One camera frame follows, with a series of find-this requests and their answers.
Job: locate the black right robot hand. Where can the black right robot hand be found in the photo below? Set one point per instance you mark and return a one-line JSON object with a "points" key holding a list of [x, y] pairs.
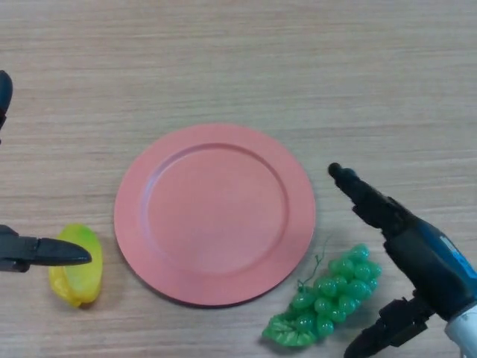
{"points": [[425, 264]]}

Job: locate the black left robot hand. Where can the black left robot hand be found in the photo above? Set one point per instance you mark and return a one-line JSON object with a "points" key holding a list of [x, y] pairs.
{"points": [[59, 255]]}

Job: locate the green grapes bunch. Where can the green grapes bunch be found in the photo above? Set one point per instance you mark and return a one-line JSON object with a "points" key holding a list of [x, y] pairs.
{"points": [[335, 294]]}

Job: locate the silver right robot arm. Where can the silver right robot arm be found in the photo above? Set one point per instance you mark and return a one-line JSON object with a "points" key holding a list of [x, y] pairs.
{"points": [[464, 332]]}

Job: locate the pink round plate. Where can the pink round plate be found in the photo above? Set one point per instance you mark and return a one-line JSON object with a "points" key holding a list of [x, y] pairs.
{"points": [[216, 216]]}

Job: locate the yellow green starfruit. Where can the yellow green starfruit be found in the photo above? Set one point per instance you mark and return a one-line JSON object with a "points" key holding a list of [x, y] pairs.
{"points": [[80, 285]]}

